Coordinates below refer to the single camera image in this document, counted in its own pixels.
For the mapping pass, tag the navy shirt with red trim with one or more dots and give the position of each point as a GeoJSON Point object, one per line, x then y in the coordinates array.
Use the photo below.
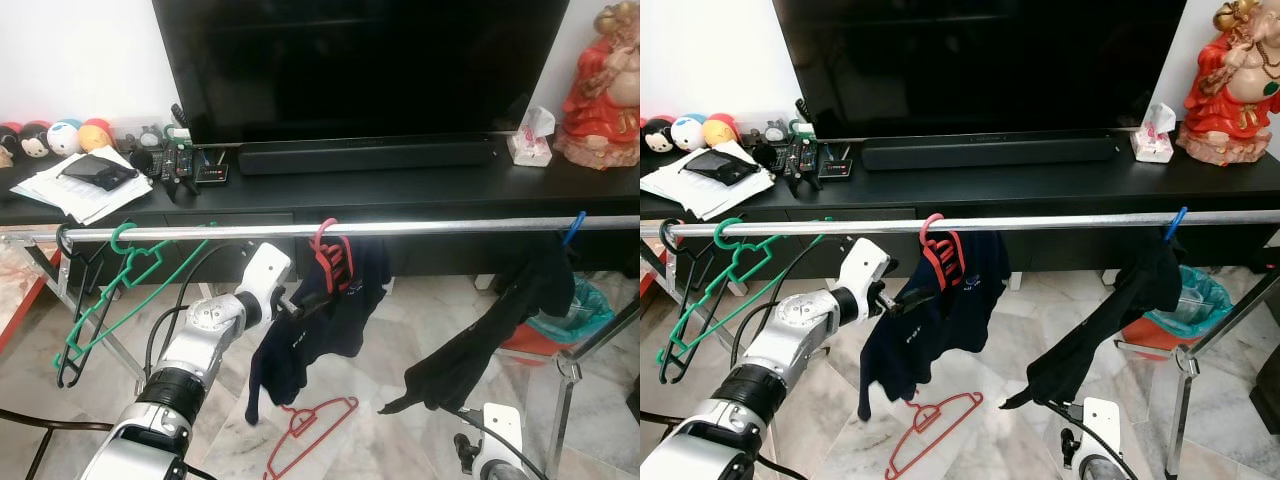
{"type": "Point", "coordinates": [320, 330]}
{"type": "Point", "coordinates": [930, 330]}

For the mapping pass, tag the red plastic clothes hanger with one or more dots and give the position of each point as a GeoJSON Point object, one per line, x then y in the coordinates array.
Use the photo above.
{"type": "Point", "coordinates": [333, 262]}
{"type": "Point", "coordinates": [352, 403]}
{"type": "Point", "coordinates": [978, 397]}
{"type": "Point", "coordinates": [943, 258]}

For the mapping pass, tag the green plastic clothes hanger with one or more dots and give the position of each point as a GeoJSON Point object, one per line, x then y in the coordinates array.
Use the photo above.
{"type": "Point", "coordinates": [717, 233]}
{"type": "Point", "coordinates": [113, 238]}

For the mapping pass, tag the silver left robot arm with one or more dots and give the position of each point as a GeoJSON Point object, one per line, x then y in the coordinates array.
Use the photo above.
{"type": "Point", "coordinates": [790, 340]}
{"type": "Point", "coordinates": [200, 340]}

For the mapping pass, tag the black plastic clothes hanger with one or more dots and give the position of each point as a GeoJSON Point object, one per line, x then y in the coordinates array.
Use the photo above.
{"type": "Point", "coordinates": [668, 372]}
{"type": "Point", "coordinates": [66, 375]}

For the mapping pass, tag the blue clothes hanger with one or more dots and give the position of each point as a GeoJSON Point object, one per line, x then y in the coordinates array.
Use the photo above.
{"type": "Point", "coordinates": [577, 225]}
{"type": "Point", "coordinates": [1178, 222]}

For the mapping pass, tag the long black garment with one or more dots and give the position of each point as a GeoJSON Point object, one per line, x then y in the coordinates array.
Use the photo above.
{"type": "Point", "coordinates": [500, 310]}
{"type": "Point", "coordinates": [1110, 320]}

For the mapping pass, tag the small black box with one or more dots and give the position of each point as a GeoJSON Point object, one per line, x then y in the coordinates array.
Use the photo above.
{"type": "Point", "coordinates": [835, 168]}
{"type": "Point", "coordinates": [212, 173]}

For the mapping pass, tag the black television console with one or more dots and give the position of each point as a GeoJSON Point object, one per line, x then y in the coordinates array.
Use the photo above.
{"type": "Point", "coordinates": [400, 195]}
{"type": "Point", "coordinates": [1000, 190]}

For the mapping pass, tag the remote control holder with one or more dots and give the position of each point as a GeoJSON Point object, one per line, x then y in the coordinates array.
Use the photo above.
{"type": "Point", "coordinates": [805, 160]}
{"type": "Point", "coordinates": [180, 165]}

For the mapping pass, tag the black soundbar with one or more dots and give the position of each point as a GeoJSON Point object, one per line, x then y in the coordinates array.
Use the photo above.
{"type": "Point", "coordinates": [370, 155]}
{"type": "Point", "coordinates": [990, 152]}

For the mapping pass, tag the silver metal clothes rack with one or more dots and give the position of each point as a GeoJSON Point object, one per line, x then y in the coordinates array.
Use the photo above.
{"type": "Point", "coordinates": [1050, 222]}
{"type": "Point", "coordinates": [450, 226]}

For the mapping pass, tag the red bucket with teal liner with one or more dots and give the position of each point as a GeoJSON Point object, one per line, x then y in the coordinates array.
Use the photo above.
{"type": "Point", "coordinates": [590, 310]}
{"type": "Point", "coordinates": [1205, 300]}

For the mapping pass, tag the small grey figurine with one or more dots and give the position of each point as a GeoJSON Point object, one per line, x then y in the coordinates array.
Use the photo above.
{"type": "Point", "coordinates": [152, 138]}
{"type": "Point", "coordinates": [776, 130]}

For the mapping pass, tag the black flat pouch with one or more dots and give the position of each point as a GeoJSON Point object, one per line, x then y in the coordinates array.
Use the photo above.
{"type": "Point", "coordinates": [725, 165]}
{"type": "Point", "coordinates": [100, 170]}

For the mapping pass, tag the white paper stack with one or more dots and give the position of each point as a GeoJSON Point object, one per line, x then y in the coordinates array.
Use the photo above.
{"type": "Point", "coordinates": [690, 190]}
{"type": "Point", "coordinates": [60, 190]}

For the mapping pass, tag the orange and red round plush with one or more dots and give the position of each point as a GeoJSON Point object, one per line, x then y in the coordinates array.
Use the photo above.
{"type": "Point", "coordinates": [720, 130]}
{"type": "Point", "coordinates": [96, 135]}

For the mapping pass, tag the black flat television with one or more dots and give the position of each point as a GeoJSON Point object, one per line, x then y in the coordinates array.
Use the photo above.
{"type": "Point", "coordinates": [350, 60]}
{"type": "Point", "coordinates": [980, 60]}

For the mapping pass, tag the white and blue round plush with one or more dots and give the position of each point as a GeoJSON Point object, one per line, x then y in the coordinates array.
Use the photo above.
{"type": "Point", "coordinates": [688, 132]}
{"type": "Point", "coordinates": [64, 138]}

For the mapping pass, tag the white tissue pack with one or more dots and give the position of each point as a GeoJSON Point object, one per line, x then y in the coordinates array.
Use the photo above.
{"type": "Point", "coordinates": [1152, 147]}
{"type": "Point", "coordinates": [530, 150]}

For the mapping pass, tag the Mickey Mouse round plush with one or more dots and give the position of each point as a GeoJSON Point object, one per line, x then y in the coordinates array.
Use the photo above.
{"type": "Point", "coordinates": [35, 142]}
{"type": "Point", "coordinates": [657, 135]}

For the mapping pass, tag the Minnie Mouse round plush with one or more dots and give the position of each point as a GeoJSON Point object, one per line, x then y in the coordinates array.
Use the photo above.
{"type": "Point", "coordinates": [8, 145]}

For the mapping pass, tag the red laughing Buddha statue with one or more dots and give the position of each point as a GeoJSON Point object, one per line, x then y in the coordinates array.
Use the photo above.
{"type": "Point", "coordinates": [1225, 100]}
{"type": "Point", "coordinates": [600, 100]}

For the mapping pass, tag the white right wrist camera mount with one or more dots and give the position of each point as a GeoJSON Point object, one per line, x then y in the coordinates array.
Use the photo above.
{"type": "Point", "coordinates": [1100, 425]}
{"type": "Point", "coordinates": [500, 430]}

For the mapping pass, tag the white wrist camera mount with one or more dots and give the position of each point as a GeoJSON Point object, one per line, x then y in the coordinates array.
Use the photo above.
{"type": "Point", "coordinates": [1100, 425]}
{"type": "Point", "coordinates": [865, 265]}
{"type": "Point", "coordinates": [500, 430]}
{"type": "Point", "coordinates": [265, 275]}

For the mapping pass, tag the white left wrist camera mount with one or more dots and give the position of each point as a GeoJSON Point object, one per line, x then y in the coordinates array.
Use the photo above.
{"type": "Point", "coordinates": [265, 275]}
{"type": "Point", "coordinates": [865, 265]}

